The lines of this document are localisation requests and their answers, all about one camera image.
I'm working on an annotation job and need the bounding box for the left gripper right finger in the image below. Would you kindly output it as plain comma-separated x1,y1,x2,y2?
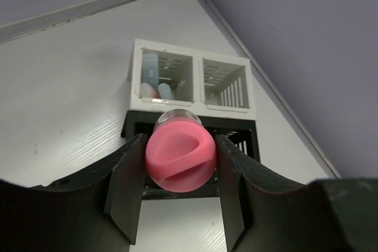
216,135,377,251

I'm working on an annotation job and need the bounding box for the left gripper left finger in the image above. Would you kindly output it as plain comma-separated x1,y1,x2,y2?
1,134,148,251

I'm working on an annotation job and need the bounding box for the pink capped highlighter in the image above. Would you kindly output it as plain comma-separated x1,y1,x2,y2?
145,109,217,193

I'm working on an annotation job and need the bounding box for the blue highlighter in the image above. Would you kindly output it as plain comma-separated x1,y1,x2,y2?
158,83,172,100

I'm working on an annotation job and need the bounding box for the black and white organizer box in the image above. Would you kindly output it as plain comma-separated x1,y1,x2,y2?
121,39,260,160

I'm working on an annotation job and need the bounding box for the metal rail right edge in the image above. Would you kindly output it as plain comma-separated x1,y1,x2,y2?
188,0,343,179

